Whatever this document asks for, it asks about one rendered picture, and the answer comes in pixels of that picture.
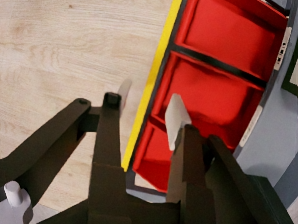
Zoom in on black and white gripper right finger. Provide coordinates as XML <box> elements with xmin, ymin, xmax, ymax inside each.
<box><xmin>165</xmin><ymin>93</ymin><xmax>277</xmax><ymax>224</ymax></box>

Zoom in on dark green box with orange grips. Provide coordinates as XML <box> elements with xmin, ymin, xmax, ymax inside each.
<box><xmin>281</xmin><ymin>39</ymin><xmax>298</xmax><ymax>98</ymax></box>

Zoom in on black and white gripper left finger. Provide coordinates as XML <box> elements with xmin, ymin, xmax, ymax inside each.
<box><xmin>0</xmin><ymin>79</ymin><xmax>132</xmax><ymax>224</ymax></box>

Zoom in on yellow rail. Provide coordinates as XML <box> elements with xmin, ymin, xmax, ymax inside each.
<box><xmin>122</xmin><ymin>0</ymin><xmax>181</xmax><ymax>172</ymax></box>

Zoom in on red open bin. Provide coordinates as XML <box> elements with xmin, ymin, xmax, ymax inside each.
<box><xmin>174</xmin><ymin>0</ymin><xmax>288</xmax><ymax>82</ymax></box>
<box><xmin>152</xmin><ymin>50</ymin><xmax>265</xmax><ymax>150</ymax></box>
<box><xmin>132</xmin><ymin>113</ymin><xmax>173</xmax><ymax>193</ymax></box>

